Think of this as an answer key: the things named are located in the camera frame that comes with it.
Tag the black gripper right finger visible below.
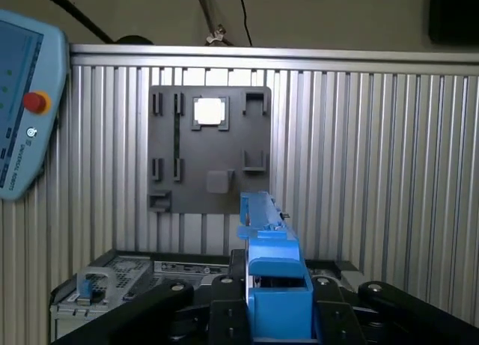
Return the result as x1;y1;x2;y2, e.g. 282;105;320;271
309;275;479;345

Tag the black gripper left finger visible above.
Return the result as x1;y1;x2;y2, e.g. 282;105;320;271
55;248;250;345

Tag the hard disk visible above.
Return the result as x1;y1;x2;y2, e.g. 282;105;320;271
237;190;319;341

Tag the disk bay with blue latch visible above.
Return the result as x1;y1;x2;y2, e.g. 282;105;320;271
74;268;119;305

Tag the black PC case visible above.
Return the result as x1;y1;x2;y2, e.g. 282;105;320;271
50;248;360;344

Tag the pale square block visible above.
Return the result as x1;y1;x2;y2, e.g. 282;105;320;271
205;170;230;195

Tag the grey parts rack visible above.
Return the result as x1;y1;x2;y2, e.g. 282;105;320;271
147;85;272;215

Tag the dark RAM stick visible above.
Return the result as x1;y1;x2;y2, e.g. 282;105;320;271
172;94;183;181

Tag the silver CPU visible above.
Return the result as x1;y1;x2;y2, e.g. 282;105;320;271
193;97;222;126

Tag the metal rod with wing nut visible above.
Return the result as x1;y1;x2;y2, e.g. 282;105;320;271
193;0;235;46

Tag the pale blue teach pendant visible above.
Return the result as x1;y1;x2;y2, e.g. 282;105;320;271
0;9;70;202

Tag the black box on floor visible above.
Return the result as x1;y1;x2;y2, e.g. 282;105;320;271
428;0;479;45

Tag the black stand leg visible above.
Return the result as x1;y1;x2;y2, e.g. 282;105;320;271
35;0;154;46

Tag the thin black floor cable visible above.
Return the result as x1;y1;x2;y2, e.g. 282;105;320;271
238;0;253;46

